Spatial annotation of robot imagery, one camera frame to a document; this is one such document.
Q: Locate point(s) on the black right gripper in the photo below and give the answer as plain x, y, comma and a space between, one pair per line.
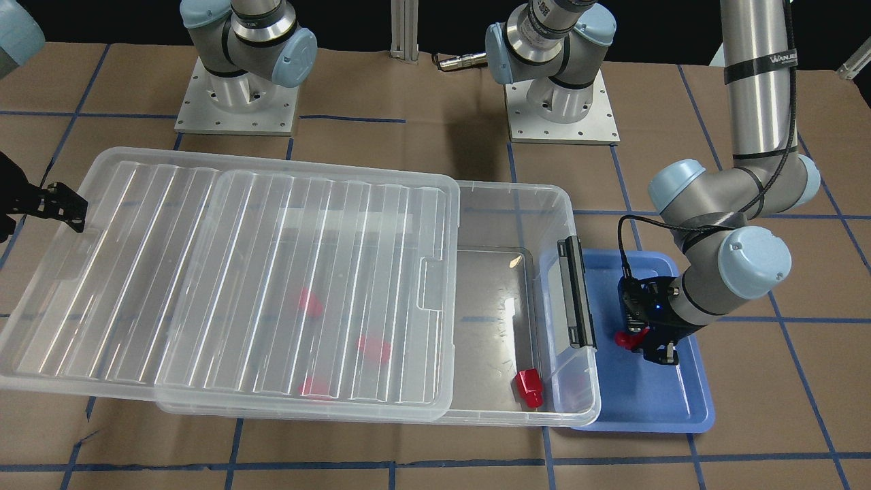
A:
15, 189

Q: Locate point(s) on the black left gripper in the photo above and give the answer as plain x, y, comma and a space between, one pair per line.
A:
680, 331

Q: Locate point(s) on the red block from tray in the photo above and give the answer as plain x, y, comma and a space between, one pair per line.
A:
631, 340

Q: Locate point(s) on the clear plastic box lid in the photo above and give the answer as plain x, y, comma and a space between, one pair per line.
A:
94, 320

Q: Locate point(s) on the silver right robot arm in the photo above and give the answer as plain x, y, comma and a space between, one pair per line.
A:
252, 58

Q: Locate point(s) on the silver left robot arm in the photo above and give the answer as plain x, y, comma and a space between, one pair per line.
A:
559, 47

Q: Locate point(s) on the red block in box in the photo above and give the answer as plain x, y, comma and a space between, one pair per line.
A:
309, 304
315, 388
374, 350
529, 387

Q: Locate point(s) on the clear plastic storage box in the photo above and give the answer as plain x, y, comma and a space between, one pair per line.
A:
462, 277

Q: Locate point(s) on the blue plastic tray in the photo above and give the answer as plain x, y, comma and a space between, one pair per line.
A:
637, 395

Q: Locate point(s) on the black box latch handle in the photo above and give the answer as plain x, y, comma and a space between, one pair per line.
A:
580, 325

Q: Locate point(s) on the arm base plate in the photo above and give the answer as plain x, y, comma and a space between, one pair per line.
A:
244, 105
540, 112

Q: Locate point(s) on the silver cable connector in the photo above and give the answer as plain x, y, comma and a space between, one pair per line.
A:
456, 63

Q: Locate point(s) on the aluminium frame post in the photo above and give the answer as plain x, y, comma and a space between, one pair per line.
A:
404, 15

